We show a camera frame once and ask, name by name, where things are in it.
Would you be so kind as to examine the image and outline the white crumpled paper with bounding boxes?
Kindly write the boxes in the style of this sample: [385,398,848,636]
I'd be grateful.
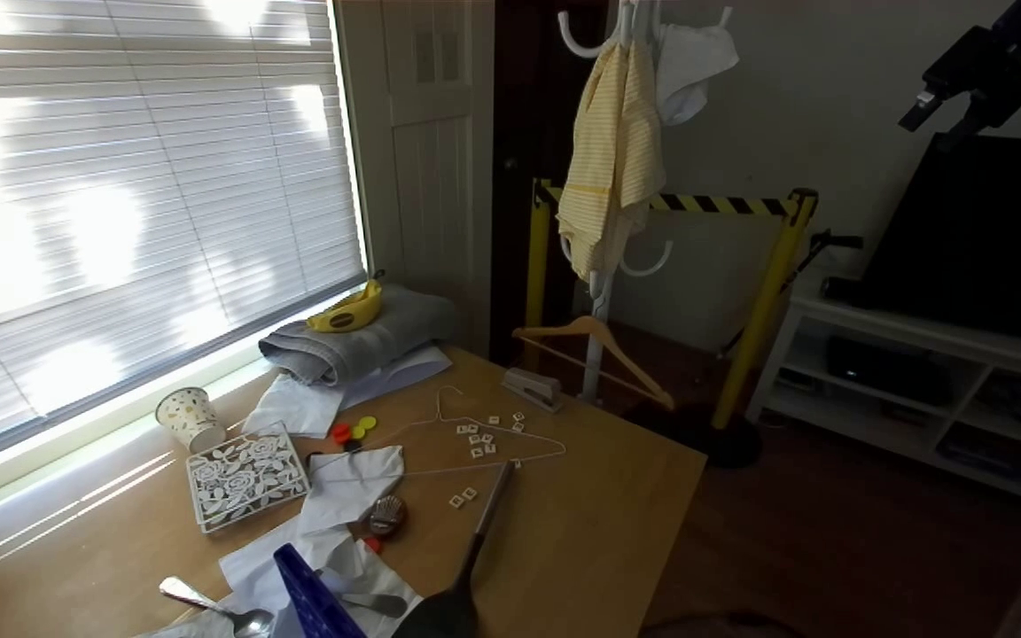
[220,444,420,638]

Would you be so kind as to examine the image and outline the white towel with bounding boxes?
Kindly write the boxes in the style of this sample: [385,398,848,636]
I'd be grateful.
[648,17,740,127]

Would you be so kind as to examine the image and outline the black spatula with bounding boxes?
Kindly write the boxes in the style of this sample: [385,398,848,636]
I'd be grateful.
[389,459,520,638]

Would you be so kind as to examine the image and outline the patterned box of pieces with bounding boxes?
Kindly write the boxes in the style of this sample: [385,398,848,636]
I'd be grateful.
[181,424,312,539]

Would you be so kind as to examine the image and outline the small metal spoon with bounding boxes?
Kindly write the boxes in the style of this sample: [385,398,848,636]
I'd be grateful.
[344,590,412,619]

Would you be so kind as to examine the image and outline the white coat rack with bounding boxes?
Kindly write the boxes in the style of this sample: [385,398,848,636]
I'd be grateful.
[554,0,736,405]

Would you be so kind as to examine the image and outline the blue connect four game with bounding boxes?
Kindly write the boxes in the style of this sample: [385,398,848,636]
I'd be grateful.
[271,542,370,638]

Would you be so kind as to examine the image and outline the yellow cloth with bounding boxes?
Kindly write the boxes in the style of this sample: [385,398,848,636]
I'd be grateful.
[554,38,669,286]

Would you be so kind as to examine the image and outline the yellow black barrier frame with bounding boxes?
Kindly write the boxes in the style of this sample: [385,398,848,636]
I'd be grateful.
[520,173,824,470]

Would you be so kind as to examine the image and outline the black television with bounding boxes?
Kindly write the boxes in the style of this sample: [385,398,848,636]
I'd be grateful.
[859,131,1021,350]

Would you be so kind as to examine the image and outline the grey stapler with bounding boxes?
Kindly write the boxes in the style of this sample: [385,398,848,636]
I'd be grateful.
[499,365,564,412]

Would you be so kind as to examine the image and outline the flat white paper sheet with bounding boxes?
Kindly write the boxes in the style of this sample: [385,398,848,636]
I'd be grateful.
[240,372,347,444]

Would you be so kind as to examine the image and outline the wooden clothes hanger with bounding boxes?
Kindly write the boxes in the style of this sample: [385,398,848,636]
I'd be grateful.
[511,312,681,415]

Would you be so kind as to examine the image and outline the yellow banana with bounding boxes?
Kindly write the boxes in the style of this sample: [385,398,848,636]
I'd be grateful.
[304,279,385,338]

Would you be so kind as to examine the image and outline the white tv stand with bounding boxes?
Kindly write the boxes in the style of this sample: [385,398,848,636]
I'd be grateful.
[743,293,1021,519]

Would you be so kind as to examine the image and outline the large metal spoon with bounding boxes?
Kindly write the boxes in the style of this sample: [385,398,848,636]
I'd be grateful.
[157,576,278,638]

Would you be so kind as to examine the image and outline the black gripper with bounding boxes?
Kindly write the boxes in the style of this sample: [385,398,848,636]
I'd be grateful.
[897,21,1021,138]

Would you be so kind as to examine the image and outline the wooden table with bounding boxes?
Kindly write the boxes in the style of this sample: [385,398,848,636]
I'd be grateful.
[0,345,708,638]

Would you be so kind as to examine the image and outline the cream panel door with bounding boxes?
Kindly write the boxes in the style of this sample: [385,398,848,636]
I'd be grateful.
[337,0,495,359]

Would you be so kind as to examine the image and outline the grey folded towel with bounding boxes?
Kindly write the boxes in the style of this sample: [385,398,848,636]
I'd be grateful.
[255,283,466,391]

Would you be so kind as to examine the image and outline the black media player box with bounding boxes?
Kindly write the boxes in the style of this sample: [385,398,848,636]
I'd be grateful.
[827,333,950,412]

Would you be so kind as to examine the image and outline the wide white window blinds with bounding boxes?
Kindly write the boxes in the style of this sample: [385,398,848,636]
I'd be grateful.
[0,0,370,459]

